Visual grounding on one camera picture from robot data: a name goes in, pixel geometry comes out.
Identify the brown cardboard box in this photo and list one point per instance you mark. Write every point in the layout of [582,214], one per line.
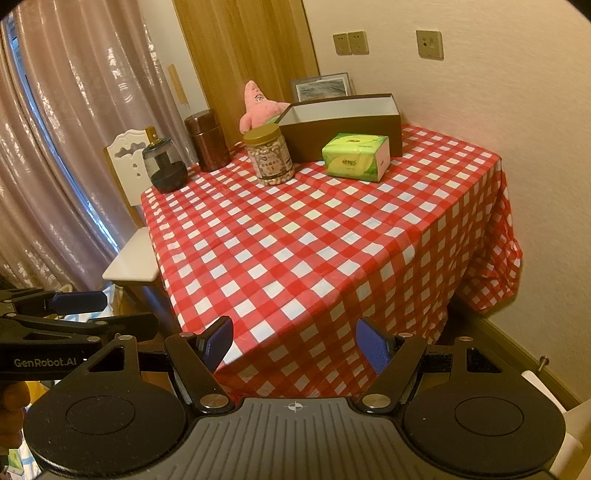
[323,138]

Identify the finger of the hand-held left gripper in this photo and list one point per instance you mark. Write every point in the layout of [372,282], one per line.
[78,301]
[134,325]

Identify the person's left hand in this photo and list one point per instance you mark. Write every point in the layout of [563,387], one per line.
[11,406]

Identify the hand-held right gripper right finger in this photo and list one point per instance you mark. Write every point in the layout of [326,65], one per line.
[374,346]

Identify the wooden door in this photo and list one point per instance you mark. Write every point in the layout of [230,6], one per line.
[249,46]

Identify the pale shiny curtain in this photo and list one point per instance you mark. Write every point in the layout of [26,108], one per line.
[69,138]

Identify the green tissue pack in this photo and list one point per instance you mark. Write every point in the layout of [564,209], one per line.
[351,161]

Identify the light wooden stick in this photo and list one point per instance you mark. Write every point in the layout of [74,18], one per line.
[177,85]

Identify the small metal knob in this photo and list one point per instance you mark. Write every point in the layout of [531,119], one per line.
[544,363]

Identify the framed picture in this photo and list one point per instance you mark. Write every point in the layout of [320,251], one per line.
[321,87]

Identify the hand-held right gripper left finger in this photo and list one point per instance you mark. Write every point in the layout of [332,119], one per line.
[217,341]

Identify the blue grid bedsheet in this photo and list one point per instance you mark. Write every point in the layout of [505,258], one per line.
[111,290]

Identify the nut jar with gold lid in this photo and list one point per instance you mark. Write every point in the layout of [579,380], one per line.
[270,161]

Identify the brown cylindrical canister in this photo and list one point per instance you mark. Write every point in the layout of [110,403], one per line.
[207,143]

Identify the red white checkered tablecloth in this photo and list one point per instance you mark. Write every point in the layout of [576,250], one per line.
[300,258]

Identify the pink starfish plush toy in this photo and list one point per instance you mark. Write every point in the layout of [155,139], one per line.
[256,104]

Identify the glass jar with dark contents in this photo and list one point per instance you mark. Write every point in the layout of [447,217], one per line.
[166,177]

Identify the beige wall socket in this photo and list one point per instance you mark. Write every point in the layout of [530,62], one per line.
[357,41]
[429,44]
[341,43]

